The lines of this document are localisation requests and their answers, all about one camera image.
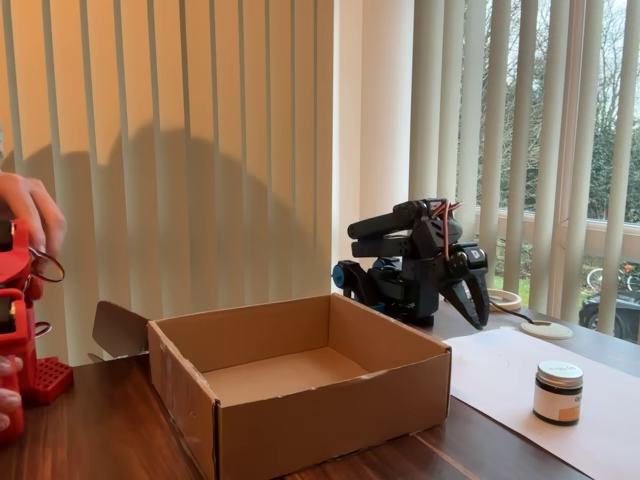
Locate small jar with silver lid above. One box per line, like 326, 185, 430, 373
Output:
531, 360, 586, 428

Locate red leader arm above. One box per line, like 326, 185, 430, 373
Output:
0, 216, 76, 450

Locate open brown cardboard box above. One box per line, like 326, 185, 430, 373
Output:
90, 292, 453, 480

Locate person's right hand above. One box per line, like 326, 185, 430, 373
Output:
0, 171, 68, 262

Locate person's left hand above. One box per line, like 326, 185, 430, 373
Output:
0, 353, 25, 437

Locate masking tape roll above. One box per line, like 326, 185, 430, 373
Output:
485, 288, 523, 314

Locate white paper sheet with circles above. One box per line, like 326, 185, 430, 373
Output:
441, 325, 640, 480

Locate black clamp with blue knob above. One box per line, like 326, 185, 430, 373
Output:
331, 258, 384, 307

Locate parked dark car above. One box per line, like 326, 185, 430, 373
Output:
578, 291, 640, 344

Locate parked bicycle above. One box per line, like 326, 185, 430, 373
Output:
581, 261, 640, 296

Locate white vertical blinds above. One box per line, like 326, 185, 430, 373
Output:
409, 0, 640, 346
0, 0, 335, 366

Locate thin black grommet cable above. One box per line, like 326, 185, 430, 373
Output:
487, 298, 537, 326

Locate white round cable grommet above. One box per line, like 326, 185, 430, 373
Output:
519, 319, 576, 342

